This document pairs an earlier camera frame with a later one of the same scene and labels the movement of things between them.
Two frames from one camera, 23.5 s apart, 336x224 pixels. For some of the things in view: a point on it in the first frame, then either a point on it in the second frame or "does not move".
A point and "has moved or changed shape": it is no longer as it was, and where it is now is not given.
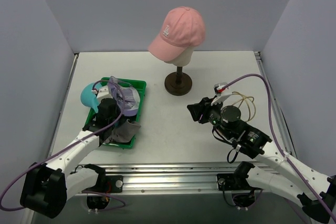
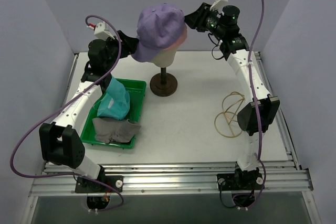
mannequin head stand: (179, 83) to (164, 84)
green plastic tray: (129, 144) does not move
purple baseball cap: (126, 97) to (158, 26)
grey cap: (124, 132) does not move
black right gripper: (202, 113) to (199, 19)
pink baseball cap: (183, 28) has moved or changed shape
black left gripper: (105, 107) to (125, 42)
